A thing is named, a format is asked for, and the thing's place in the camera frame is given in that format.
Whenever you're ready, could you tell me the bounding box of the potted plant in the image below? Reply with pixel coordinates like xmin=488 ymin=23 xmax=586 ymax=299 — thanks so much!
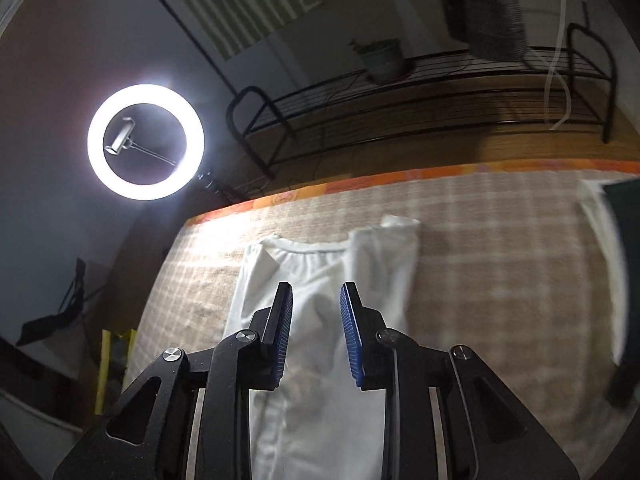
xmin=348 ymin=37 xmax=407 ymax=85

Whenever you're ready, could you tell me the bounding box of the white folded cloth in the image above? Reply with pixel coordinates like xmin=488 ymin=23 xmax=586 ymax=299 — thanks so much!
xmin=580 ymin=180 xmax=632 ymax=366

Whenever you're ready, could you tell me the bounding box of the ring light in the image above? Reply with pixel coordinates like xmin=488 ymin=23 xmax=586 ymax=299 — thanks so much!
xmin=87 ymin=83 xmax=205 ymax=202

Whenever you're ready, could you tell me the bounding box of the checkered beige blanket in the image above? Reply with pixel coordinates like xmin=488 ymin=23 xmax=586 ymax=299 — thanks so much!
xmin=120 ymin=162 xmax=640 ymax=480

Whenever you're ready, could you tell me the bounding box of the black metal shelf rack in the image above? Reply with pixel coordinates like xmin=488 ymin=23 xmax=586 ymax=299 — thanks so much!
xmin=226 ymin=24 xmax=617 ymax=181

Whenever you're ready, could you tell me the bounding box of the phone holder clamp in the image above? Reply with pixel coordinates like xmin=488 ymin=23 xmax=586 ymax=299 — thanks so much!
xmin=102 ymin=117 xmax=137 ymax=157

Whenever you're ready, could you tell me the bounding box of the white t-shirt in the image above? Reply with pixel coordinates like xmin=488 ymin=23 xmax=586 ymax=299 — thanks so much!
xmin=220 ymin=215 xmax=422 ymax=480

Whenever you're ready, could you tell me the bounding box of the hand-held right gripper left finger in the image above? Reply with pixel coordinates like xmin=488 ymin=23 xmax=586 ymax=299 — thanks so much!
xmin=52 ymin=282 xmax=294 ymax=480

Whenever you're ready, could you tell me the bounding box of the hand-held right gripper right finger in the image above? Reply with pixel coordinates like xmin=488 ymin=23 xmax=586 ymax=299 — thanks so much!
xmin=340 ymin=282 xmax=583 ymax=480

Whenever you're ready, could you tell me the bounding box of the striped green white cloth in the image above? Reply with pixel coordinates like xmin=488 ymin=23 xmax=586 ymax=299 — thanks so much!
xmin=159 ymin=0 xmax=323 ymax=61

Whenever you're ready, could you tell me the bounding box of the white hanging strap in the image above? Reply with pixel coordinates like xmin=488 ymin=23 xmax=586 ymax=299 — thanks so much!
xmin=544 ymin=0 xmax=585 ymax=131

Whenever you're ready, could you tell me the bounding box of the black light stand pole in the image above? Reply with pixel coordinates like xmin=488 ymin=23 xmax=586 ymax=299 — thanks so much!
xmin=125 ymin=0 xmax=241 ymax=106

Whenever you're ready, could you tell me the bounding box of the dark hanging cloth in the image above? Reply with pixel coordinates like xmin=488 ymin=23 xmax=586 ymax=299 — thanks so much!
xmin=440 ymin=0 xmax=530 ymax=61

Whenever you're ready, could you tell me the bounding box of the orange patterned bed sheet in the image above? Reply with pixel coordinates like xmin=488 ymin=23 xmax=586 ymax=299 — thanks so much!
xmin=187 ymin=159 xmax=640 ymax=226

